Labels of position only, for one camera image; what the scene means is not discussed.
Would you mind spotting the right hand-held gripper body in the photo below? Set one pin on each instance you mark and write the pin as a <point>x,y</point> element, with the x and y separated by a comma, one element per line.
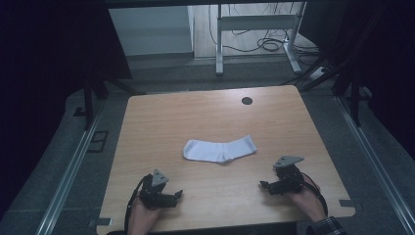
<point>288,178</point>

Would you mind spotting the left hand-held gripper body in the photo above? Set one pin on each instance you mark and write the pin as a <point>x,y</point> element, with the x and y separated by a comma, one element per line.
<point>156,192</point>

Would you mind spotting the white sock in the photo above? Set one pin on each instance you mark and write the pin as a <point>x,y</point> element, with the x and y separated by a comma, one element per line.
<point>218,150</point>

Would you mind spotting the person's left hand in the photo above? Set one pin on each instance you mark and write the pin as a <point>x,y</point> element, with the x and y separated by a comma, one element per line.
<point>142,217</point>

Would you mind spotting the person's right hand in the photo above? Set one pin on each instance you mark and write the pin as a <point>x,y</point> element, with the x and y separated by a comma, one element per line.
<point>306,202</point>

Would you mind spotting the grey tape piece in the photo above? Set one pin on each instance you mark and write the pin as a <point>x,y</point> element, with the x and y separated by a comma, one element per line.
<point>101,222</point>
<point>346,203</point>

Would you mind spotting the black round table grommet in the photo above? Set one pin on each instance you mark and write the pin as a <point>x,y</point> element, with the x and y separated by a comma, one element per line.
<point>247,101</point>

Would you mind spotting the black metal stand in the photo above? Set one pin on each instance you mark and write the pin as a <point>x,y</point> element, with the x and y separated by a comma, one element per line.
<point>88,104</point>
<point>355,101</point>

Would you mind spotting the white power strip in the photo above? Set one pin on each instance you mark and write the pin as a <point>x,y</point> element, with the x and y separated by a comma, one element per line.
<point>317,73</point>

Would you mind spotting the dark curtain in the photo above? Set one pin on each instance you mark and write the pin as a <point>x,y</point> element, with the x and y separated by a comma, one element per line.
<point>49,65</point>
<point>385,65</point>

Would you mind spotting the aluminium floor rail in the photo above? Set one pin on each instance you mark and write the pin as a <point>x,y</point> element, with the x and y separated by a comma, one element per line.
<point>375,163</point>
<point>70,176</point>

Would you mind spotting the white metal desk frame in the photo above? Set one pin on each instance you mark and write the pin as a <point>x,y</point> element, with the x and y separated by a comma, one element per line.
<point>254,22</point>

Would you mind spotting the white wall panel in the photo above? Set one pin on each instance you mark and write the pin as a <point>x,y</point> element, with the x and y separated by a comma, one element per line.
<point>150,31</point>

